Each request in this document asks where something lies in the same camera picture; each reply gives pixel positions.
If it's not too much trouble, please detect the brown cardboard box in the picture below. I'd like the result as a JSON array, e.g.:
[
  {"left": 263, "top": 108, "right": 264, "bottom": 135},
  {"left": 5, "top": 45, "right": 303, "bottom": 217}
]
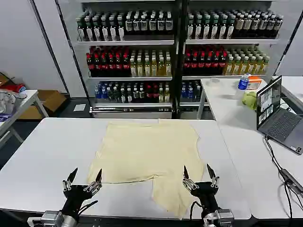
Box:
[{"left": 18, "top": 89, "right": 67, "bottom": 120}]

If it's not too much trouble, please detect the black laptop power cable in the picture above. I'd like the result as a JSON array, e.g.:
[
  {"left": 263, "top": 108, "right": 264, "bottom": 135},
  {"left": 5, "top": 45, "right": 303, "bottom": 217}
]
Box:
[{"left": 264, "top": 134, "right": 285, "bottom": 171}]

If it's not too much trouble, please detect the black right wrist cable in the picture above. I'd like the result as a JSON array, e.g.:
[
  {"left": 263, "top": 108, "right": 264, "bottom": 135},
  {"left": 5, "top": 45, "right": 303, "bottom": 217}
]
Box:
[{"left": 188, "top": 201, "right": 205, "bottom": 227}]

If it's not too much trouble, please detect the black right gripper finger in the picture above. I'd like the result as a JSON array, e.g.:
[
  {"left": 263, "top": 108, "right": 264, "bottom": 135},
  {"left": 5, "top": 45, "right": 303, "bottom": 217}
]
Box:
[
  {"left": 182, "top": 165, "right": 199, "bottom": 190},
  {"left": 207, "top": 163, "right": 220, "bottom": 189}
]

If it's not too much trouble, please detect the pale yellow shirt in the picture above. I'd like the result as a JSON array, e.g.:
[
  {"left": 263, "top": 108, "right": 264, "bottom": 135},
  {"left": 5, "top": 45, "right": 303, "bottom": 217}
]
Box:
[{"left": 87, "top": 119, "right": 205, "bottom": 219}]

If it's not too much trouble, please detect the clear plastic bag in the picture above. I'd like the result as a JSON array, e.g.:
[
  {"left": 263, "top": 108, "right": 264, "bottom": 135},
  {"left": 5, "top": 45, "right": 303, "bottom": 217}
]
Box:
[{"left": 0, "top": 91, "right": 23, "bottom": 114}]

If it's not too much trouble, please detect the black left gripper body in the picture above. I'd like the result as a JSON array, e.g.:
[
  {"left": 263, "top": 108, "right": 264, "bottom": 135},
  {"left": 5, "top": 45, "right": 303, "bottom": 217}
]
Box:
[{"left": 61, "top": 184, "right": 102, "bottom": 217}]

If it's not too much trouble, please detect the orange box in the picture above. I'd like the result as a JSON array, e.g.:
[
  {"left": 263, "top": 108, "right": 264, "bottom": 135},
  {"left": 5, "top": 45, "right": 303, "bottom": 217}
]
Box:
[{"left": 247, "top": 75, "right": 268, "bottom": 90}]

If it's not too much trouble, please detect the black power adapter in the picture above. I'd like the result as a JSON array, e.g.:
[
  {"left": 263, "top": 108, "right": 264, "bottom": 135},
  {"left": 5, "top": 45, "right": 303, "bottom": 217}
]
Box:
[{"left": 280, "top": 168, "right": 303, "bottom": 192}]

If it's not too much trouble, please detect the black slanted pole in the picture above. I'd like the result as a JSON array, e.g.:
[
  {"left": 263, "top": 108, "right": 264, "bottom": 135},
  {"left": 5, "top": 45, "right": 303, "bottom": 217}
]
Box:
[
  {"left": 274, "top": 20, "right": 303, "bottom": 75},
  {"left": 30, "top": 0, "right": 70, "bottom": 96}
]

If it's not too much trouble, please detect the green cloth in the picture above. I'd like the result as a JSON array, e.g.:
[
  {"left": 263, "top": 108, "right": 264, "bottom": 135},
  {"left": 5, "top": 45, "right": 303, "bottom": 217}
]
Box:
[{"left": 241, "top": 91, "right": 258, "bottom": 111}]

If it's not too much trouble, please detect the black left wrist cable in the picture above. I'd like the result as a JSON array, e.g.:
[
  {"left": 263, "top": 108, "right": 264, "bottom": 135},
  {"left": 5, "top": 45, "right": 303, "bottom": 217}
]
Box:
[{"left": 77, "top": 200, "right": 99, "bottom": 215}]

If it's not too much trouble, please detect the white table with clutter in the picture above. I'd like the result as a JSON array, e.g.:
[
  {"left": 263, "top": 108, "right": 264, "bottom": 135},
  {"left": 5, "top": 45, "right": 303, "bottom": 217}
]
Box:
[{"left": 0, "top": 89, "right": 49, "bottom": 152}]

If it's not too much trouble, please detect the grey open laptop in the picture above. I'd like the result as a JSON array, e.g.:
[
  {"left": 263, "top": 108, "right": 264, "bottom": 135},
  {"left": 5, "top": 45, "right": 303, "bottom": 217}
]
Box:
[{"left": 256, "top": 75, "right": 303, "bottom": 156}]

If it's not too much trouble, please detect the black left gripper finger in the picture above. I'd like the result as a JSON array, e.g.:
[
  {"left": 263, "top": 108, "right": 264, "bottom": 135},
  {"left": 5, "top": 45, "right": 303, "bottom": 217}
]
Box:
[
  {"left": 62, "top": 167, "right": 78, "bottom": 191},
  {"left": 84, "top": 168, "right": 103, "bottom": 193}
]

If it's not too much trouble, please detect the shelf with drink bottles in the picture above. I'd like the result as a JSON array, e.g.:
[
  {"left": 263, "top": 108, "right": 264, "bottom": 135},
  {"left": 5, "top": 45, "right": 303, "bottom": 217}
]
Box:
[{"left": 56, "top": 0, "right": 285, "bottom": 119}]

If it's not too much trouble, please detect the water bottle with blue label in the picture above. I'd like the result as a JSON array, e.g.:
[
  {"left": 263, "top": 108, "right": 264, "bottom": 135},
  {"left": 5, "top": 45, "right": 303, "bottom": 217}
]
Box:
[{"left": 237, "top": 73, "right": 250, "bottom": 100}]

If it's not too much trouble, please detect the red bag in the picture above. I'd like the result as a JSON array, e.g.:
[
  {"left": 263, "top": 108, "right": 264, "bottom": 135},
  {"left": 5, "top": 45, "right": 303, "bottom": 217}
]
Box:
[{"left": 12, "top": 83, "right": 27, "bottom": 93}]

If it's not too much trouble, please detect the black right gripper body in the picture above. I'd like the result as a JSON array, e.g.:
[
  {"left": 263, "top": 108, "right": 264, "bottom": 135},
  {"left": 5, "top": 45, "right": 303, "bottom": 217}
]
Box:
[{"left": 189, "top": 181, "right": 222, "bottom": 213}]

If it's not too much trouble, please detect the white side table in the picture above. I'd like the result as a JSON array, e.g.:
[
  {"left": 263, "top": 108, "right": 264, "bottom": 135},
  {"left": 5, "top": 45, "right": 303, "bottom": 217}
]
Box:
[{"left": 197, "top": 77, "right": 296, "bottom": 130}]

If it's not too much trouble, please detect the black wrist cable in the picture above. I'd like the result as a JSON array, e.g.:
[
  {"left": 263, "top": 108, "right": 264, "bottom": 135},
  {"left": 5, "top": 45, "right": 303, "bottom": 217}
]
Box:
[
  {"left": 77, "top": 200, "right": 99, "bottom": 215},
  {"left": 188, "top": 201, "right": 205, "bottom": 227}
]

